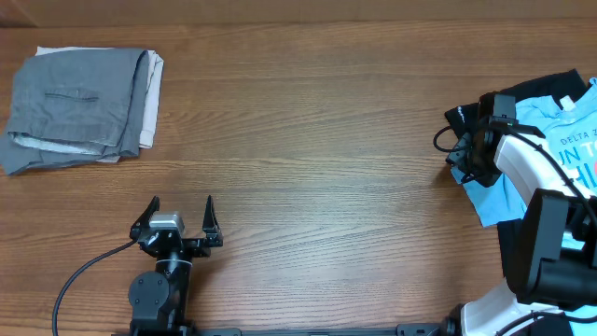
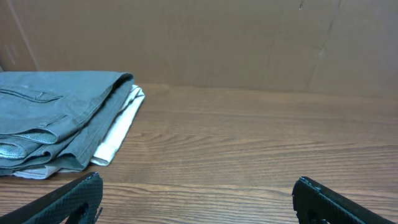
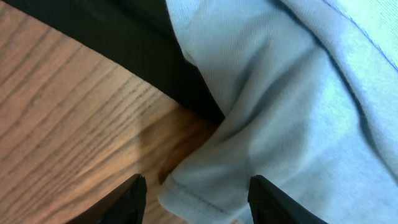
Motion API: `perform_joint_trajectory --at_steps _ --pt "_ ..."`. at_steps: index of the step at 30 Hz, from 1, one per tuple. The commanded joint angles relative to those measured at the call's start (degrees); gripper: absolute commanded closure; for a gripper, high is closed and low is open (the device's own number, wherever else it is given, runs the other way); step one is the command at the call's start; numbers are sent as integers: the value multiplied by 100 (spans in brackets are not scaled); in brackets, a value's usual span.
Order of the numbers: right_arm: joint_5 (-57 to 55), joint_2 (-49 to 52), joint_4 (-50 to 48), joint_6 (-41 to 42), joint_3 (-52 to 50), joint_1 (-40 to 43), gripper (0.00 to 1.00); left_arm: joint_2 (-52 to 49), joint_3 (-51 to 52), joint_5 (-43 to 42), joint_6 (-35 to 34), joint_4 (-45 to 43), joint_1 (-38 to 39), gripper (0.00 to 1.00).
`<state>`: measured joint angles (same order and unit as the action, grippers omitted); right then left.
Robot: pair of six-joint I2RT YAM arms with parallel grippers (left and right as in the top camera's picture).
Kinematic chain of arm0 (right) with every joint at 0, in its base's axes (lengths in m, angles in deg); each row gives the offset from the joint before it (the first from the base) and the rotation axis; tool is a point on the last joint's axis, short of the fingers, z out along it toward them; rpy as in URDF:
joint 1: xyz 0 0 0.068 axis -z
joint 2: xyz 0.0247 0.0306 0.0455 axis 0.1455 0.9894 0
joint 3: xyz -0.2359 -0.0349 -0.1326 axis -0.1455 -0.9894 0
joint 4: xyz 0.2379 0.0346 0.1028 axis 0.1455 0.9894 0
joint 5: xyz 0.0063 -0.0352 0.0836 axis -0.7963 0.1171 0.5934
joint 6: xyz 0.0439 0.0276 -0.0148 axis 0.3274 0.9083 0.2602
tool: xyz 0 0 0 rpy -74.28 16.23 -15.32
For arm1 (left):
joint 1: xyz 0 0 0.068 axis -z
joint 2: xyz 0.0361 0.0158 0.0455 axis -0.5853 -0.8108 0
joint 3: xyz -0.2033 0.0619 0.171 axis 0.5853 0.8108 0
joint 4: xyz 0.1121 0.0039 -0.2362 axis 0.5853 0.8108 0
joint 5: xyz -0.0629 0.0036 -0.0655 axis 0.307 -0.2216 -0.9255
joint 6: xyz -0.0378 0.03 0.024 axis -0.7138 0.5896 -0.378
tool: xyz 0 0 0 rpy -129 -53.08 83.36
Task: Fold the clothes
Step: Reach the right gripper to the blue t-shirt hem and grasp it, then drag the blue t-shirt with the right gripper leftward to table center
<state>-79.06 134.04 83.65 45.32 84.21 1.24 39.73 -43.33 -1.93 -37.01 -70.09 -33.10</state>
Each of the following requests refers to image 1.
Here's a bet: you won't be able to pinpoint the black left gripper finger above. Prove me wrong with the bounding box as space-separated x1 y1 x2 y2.
129 196 160 240
202 195 223 246

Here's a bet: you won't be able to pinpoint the light blue printed t-shirt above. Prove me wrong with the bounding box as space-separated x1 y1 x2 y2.
464 77 596 227

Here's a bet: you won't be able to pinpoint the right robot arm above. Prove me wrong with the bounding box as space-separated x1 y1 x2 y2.
436 92 596 335

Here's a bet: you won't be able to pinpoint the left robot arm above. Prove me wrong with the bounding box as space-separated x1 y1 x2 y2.
128 197 224 335

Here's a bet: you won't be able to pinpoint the black t-shirt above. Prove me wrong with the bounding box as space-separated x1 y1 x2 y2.
443 68 597 286

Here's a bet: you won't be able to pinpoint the folded grey trousers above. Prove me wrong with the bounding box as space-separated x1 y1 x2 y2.
1 49 150 175

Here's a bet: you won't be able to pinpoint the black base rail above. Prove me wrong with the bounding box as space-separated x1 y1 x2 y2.
114 323 441 336

